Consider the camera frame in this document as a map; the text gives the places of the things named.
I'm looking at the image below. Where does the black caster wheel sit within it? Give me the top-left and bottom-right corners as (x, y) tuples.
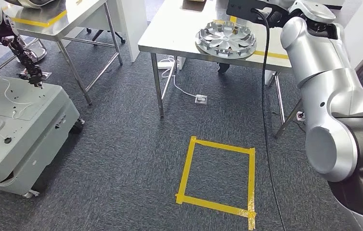
(217, 63), (231, 75)

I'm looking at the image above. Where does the silver metal part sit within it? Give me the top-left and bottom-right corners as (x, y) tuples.
(7, 0), (56, 9)

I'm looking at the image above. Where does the white floor cable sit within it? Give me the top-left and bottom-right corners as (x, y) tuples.
(159, 55), (198, 98)

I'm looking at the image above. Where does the white power strip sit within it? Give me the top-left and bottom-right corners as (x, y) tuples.
(156, 60), (176, 70)

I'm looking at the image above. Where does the grey plastic hubcap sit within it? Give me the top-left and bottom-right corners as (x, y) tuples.
(195, 20), (258, 60)

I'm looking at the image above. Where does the stainless steel workbench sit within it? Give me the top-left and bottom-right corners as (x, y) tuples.
(138, 0), (303, 139)

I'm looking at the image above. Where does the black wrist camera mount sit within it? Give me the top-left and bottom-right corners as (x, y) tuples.
(226, 0), (292, 29)

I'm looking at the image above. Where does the white cabinet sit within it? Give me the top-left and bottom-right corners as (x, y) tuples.
(108, 0), (149, 64)

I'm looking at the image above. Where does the black chair base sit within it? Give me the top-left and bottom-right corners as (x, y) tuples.
(85, 28), (127, 45)

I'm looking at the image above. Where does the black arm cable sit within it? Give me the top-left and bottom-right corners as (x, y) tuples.
(251, 9), (286, 231)

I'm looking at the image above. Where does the thin white cable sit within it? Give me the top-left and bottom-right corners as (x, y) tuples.
(0, 60), (36, 121)

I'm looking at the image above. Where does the yellow floor tape square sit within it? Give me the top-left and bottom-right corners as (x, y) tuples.
(175, 136), (257, 231)

